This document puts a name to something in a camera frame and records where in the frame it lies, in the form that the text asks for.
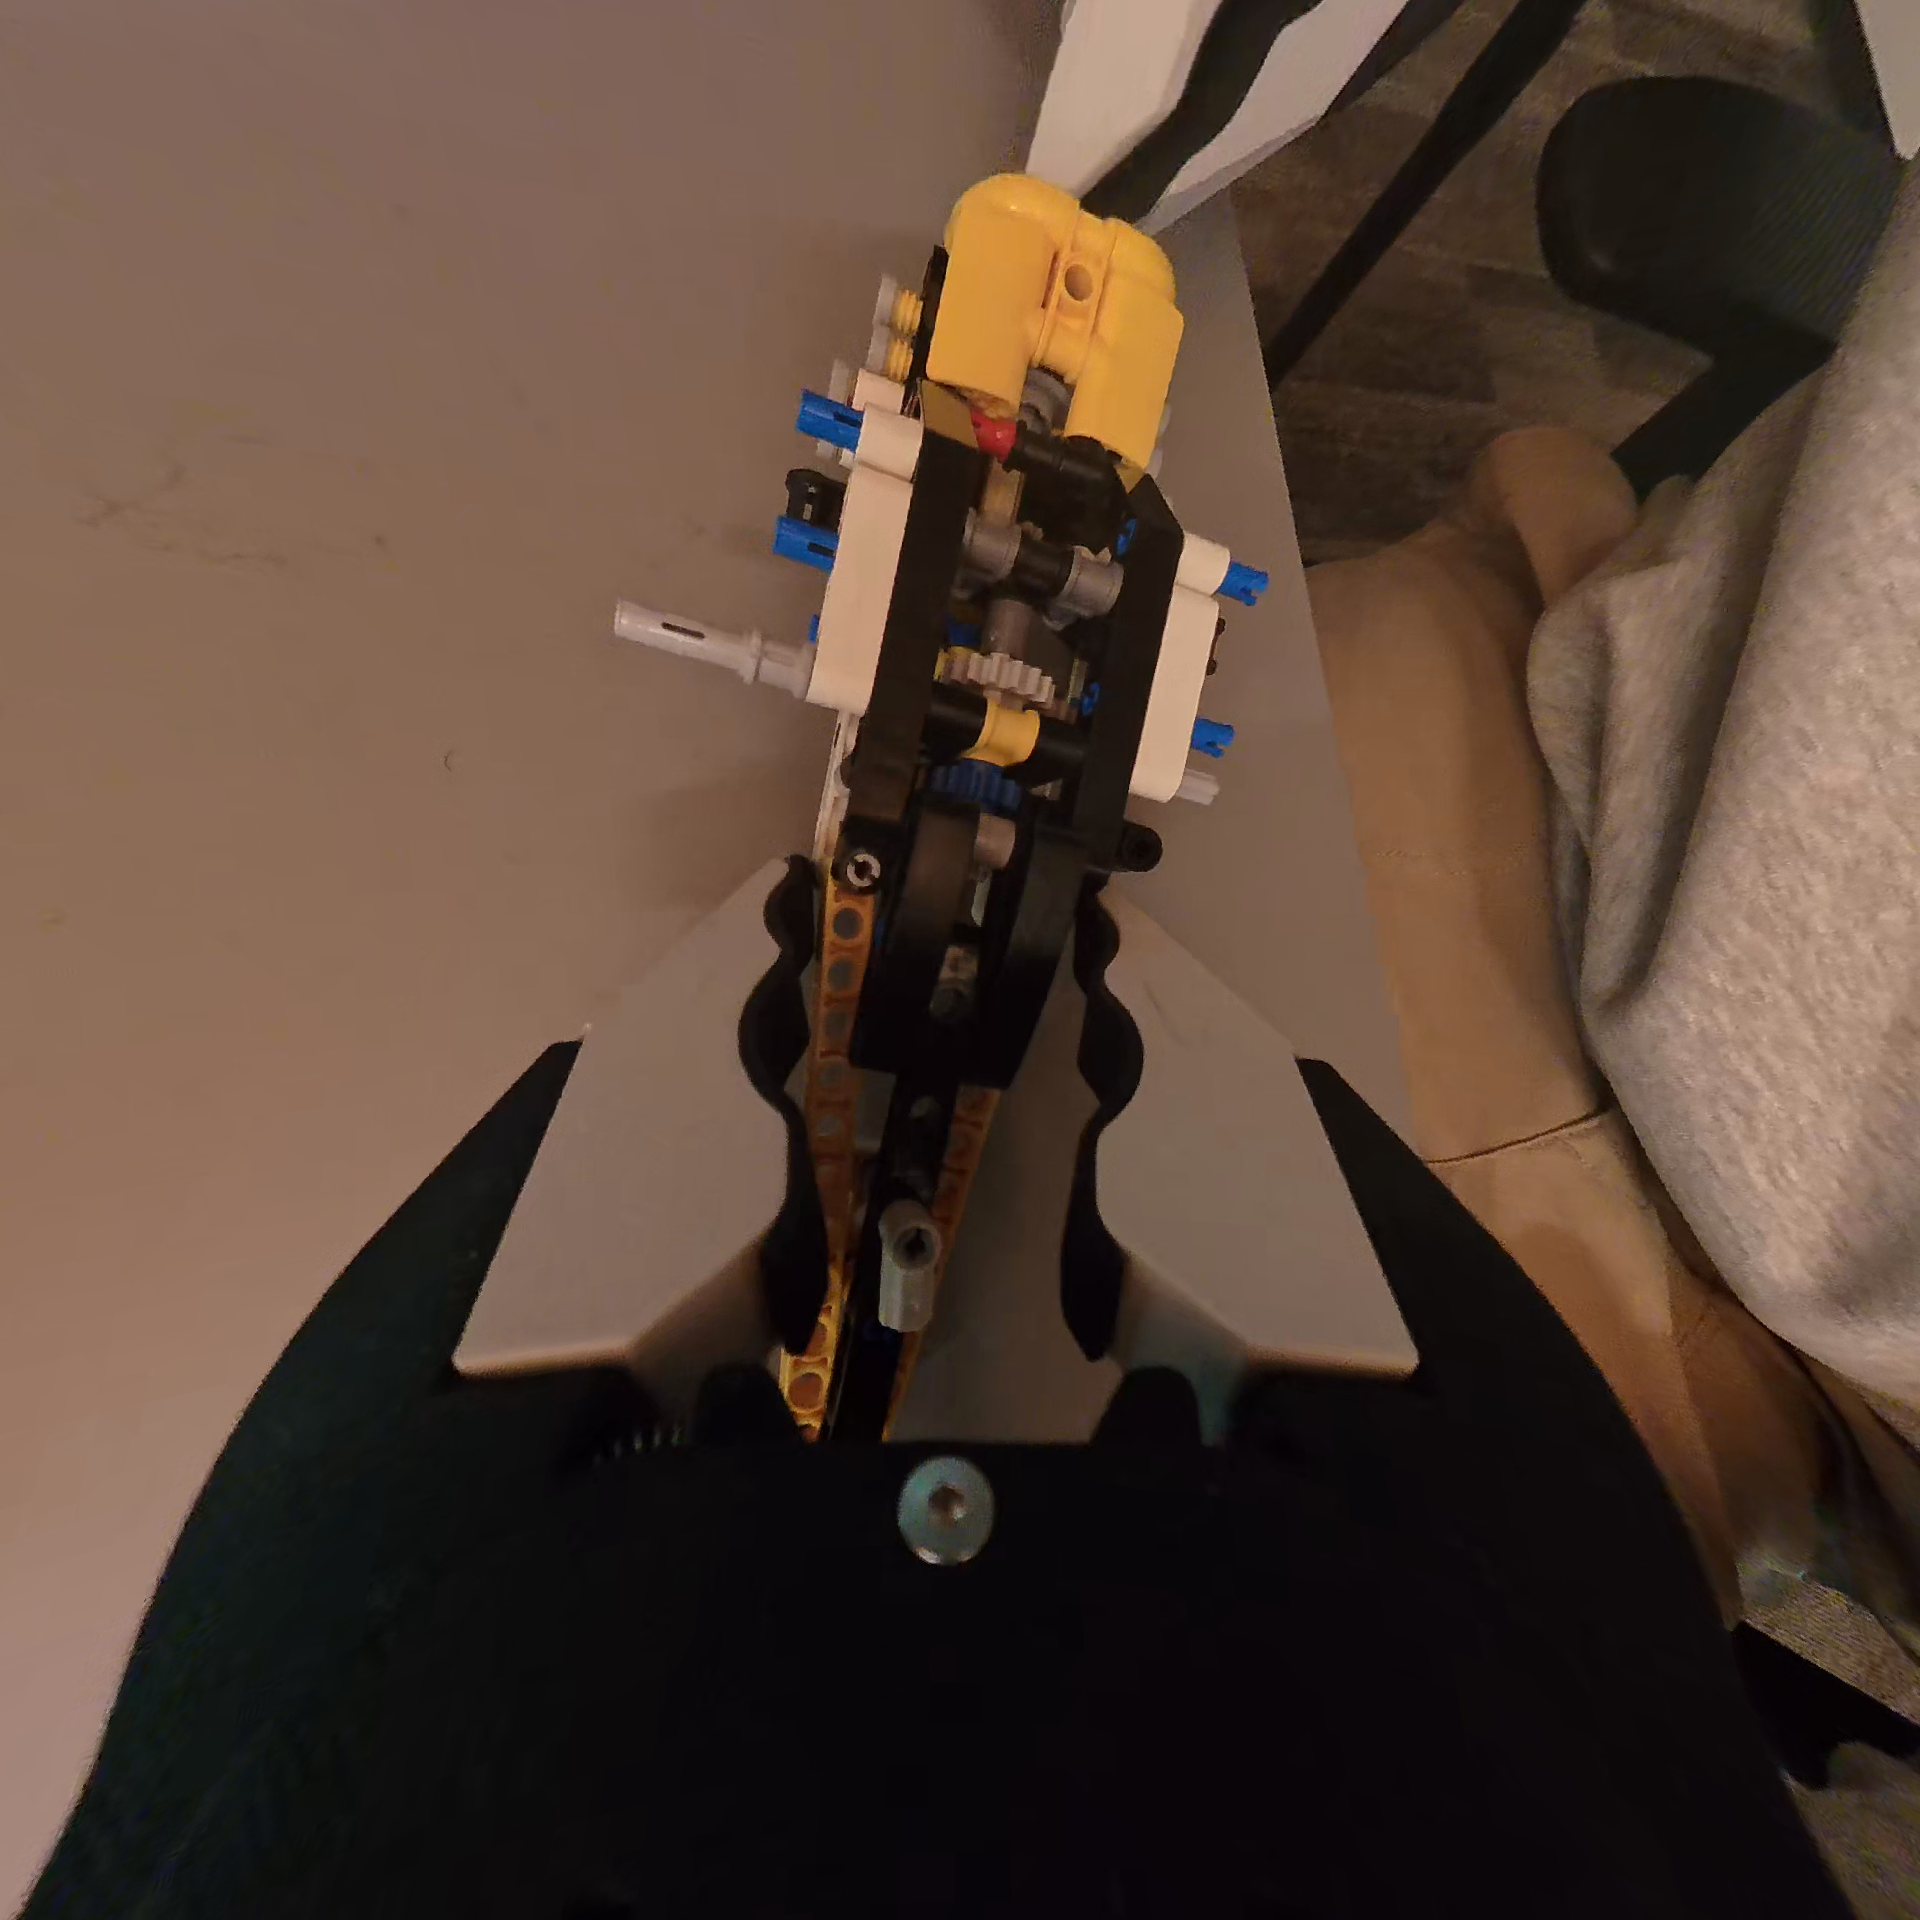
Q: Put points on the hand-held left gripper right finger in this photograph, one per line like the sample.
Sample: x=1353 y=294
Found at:
x=1256 y=1213

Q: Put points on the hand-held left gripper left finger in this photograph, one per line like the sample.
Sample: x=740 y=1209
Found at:
x=601 y=1196

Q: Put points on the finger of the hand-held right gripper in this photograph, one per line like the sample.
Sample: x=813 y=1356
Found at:
x=1307 y=64
x=1125 y=75

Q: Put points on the black and yellow lego model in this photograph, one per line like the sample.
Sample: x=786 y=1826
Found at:
x=962 y=839

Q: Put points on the black office chair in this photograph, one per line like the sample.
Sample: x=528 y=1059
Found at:
x=1706 y=194

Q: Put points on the person's grey sweatshirt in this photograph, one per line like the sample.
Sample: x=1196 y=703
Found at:
x=1759 y=839

